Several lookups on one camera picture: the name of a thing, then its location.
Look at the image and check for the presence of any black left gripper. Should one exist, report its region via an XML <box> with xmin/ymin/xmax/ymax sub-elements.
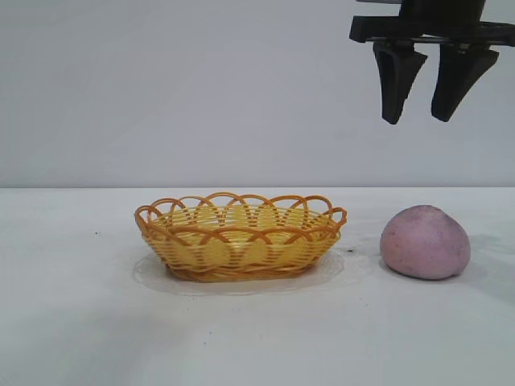
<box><xmin>348</xmin><ymin>0</ymin><xmax>515</xmax><ymax>125</ymax></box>

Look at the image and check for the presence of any pink soft peach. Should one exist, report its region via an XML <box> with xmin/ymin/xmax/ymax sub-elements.
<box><xmin>379</xmin><ymin>204</ymin><xmax>472</xmax><ymax>281</ymax></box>

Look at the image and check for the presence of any yellow woven plastic basket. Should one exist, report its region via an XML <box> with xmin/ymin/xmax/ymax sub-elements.
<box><xmin>134</xmin><ymin>191</ymin><xmax>348</xmax><ymax>284</ymax></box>

